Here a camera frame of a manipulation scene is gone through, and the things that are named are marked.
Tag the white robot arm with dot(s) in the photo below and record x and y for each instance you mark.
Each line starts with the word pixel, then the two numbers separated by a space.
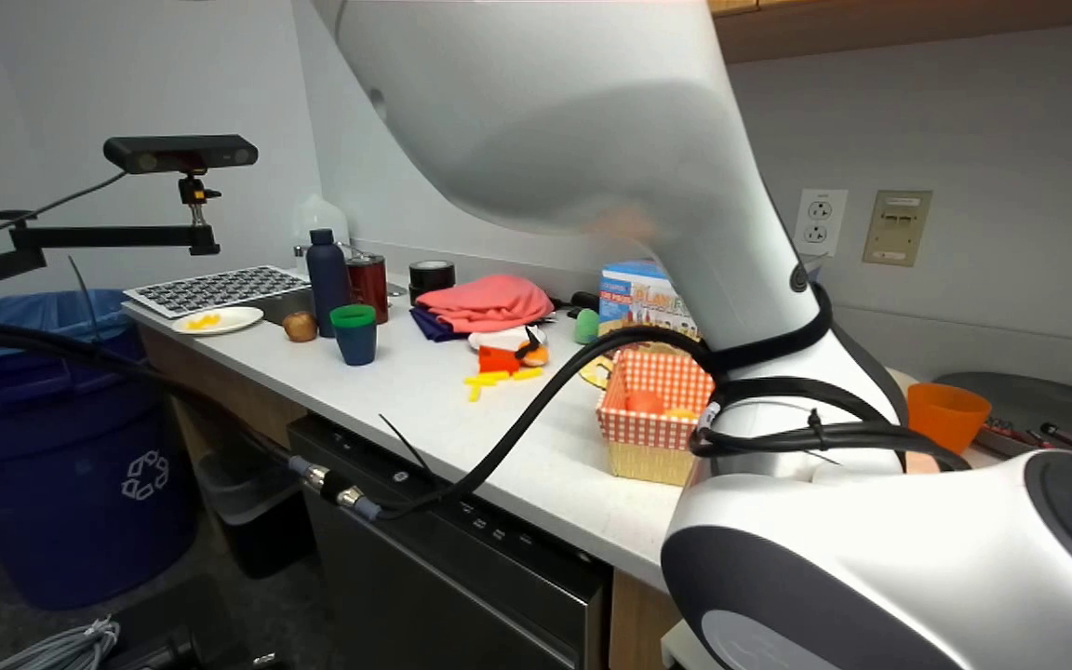
pixel 560 114

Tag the orange toy ball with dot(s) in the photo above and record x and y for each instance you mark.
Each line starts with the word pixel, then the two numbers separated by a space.
pixel 532 359

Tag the orange yellow toy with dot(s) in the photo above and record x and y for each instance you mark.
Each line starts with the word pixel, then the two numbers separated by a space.
pixel 501 363

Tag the green toy food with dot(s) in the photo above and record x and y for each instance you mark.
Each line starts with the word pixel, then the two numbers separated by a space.
pixel 584 326

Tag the black flat object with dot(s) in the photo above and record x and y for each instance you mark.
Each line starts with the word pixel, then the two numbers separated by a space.
pixel 578 301

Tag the pink cloth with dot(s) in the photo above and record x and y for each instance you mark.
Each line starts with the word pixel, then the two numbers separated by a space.
pixel 485 301

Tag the yellow toy fry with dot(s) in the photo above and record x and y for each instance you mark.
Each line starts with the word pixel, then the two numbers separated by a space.
pixel 493 380

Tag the pale yellow round dish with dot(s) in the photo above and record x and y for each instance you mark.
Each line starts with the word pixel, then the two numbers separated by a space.
pixel 594 374

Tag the blue toy food box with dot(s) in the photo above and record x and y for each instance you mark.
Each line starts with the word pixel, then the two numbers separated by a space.
pixel 632 296

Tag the dark blue cloth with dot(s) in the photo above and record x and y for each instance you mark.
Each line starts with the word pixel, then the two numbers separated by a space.
pixel 429 330

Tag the black cup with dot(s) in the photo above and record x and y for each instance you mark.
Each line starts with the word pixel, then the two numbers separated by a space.
pixel 431 280

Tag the orange toy food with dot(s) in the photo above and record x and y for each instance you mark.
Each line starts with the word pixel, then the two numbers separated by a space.
pixel 646 404

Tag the checkered lined basket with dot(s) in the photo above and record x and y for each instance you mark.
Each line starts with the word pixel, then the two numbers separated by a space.
pixel 652 429

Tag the red cup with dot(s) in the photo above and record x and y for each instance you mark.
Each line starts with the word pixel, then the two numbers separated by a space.
pixel 368 286

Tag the blue cup green rim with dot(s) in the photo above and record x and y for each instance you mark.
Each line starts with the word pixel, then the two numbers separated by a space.
pixel 354 337

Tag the dark blue bottle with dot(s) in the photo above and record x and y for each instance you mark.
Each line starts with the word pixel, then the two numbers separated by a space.
pixel 328 285

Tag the small brown toy food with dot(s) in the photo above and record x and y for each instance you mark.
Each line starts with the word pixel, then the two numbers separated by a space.
pixel 300 326

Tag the black dishwasher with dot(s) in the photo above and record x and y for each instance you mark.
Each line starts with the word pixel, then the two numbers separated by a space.
pixel 436 596

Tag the small white plate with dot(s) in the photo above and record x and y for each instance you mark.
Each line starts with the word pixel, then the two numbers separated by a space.
pixel 233 320

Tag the grey grid tray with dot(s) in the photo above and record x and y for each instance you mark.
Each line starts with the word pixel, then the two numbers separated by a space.
pixel 220 290

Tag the small black trash bin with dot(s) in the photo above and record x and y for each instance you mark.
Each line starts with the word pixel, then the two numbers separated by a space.
pixel 258 514

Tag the yellow toy food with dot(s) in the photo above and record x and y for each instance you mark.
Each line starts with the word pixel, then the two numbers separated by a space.
pixel 201 320

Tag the orange cup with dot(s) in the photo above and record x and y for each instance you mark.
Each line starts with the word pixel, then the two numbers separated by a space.
pixel 949 414

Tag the blue recycling bin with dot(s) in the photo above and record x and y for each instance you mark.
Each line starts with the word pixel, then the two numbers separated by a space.
pixel 58 496

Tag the wooden upper cabinet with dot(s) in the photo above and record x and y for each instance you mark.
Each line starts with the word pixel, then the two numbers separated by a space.
pixel 931 19

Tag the black red tool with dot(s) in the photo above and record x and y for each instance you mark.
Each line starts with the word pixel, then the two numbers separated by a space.
pixel 1039 436

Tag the dark round tray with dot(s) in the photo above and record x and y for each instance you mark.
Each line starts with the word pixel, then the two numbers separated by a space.
pixel 1059 404

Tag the wooden lower cabinet frame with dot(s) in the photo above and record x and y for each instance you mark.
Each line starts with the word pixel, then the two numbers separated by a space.
pixel 220 392

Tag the beige switch plate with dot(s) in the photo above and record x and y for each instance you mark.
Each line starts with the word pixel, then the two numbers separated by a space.
pixel 899 229

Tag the black bar camera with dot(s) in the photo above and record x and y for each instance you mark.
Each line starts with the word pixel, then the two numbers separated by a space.
pixel 183 152

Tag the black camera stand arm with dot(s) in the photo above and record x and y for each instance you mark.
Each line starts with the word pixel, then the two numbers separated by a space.
pixel 91 235

